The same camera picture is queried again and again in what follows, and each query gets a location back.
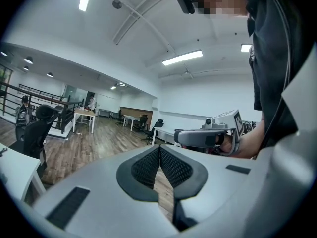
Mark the wooden partition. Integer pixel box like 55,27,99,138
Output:
119,106,154,125

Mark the person's black clothing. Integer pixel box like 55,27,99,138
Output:
245,0,310,158

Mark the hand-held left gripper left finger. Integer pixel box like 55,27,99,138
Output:
14,144,179,238

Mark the black high-back office chair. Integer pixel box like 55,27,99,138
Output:
8,105,64,163

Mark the wooden-top table with white legs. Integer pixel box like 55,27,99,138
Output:
73,109,96,134

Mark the large white desk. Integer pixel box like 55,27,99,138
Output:
0,142,47,203

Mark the black metal railing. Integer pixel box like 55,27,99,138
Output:
0,80,85,135

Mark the person's right hand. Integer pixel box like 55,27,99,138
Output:
219,133,235,153

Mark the person's right forearm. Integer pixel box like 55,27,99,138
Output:
231,119,266,159

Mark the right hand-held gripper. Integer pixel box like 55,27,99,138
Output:
174,109,242,156

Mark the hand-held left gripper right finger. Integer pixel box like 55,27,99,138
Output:
159,144,273,238

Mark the black head-worn camera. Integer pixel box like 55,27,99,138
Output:
175,0,196,15

